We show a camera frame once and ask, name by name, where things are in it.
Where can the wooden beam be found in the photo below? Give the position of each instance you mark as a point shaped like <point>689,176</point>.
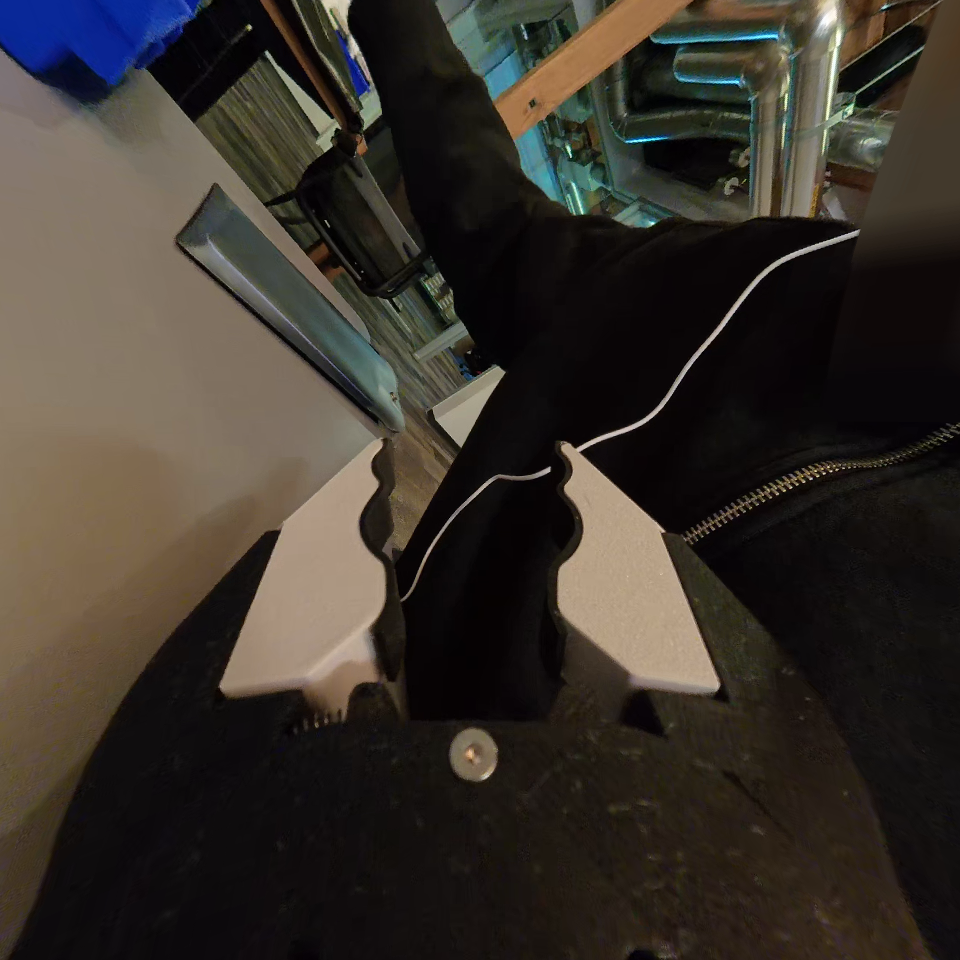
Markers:
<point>585,60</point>

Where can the silver ceiling ducts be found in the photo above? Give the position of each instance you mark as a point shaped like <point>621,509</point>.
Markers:
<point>810,112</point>

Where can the person's right forearm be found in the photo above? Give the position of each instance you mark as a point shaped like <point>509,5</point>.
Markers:
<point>450,150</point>

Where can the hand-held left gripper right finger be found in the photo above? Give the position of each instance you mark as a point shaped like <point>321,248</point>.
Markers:
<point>637,600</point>

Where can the black mesh office chair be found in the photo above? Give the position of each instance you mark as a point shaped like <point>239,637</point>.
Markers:
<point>352,210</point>

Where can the blue plastic bin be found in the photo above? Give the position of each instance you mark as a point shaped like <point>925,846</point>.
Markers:
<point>75,37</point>

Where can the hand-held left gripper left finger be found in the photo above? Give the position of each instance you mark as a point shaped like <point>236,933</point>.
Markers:
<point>315,592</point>

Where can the wooden top work table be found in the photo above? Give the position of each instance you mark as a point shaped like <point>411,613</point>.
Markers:
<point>315,75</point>

